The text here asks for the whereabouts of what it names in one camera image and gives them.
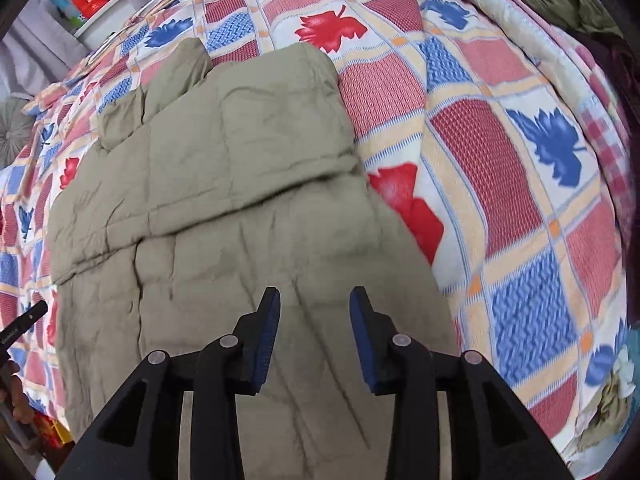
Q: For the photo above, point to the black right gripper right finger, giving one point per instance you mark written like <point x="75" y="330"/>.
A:
<point x="452" y="413"/>

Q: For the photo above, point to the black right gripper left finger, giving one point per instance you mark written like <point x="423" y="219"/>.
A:
<point x="137" y="433"/>

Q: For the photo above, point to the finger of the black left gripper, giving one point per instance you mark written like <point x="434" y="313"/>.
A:
<point x="21" y="325"/>

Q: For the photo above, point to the khaki puffer jacket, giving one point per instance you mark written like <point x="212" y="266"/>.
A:
<point x="205" y="186"/>

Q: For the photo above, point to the person's left hand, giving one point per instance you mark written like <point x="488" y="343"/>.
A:
<point x="21" y="410"/>

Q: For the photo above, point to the grey round pleated cushion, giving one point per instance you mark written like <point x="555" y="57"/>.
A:
<point x="15" y="129"/>

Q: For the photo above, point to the patchwork leaf pattern quilt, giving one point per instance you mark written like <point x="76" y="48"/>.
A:
<point x="458" y="130"/>

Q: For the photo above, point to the pink plaid folded blanket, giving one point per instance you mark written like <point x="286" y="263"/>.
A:
<point x="582" y="85"/>

